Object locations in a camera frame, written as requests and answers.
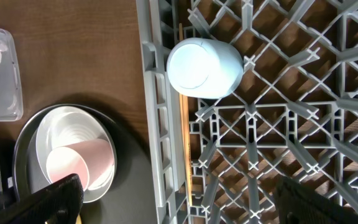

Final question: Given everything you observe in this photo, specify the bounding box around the round black serving tray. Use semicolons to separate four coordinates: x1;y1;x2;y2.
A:
12;105;157;223

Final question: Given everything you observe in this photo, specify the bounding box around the grey dishwasher rack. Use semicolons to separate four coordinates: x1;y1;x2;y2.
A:
136;0;358;223

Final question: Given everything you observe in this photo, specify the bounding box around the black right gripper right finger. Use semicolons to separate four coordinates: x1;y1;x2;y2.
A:
273;177;358;224

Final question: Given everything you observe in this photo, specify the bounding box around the white round plate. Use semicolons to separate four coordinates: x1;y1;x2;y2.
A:
35;106;117;203

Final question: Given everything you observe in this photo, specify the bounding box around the light blue plastic cup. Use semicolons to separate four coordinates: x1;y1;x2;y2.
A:
167;37;244;99

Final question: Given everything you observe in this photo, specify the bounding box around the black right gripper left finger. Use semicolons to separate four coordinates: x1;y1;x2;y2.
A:
0;174;84;223

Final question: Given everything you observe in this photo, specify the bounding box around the clear plastic waste bin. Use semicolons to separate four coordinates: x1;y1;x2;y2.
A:
0;29;24;122

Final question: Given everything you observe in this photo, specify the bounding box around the wooden chopstick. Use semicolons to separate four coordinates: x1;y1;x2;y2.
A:
178;23;194;207

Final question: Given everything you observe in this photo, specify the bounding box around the pink plastic cup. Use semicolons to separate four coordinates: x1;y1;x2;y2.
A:
46;139;114;190

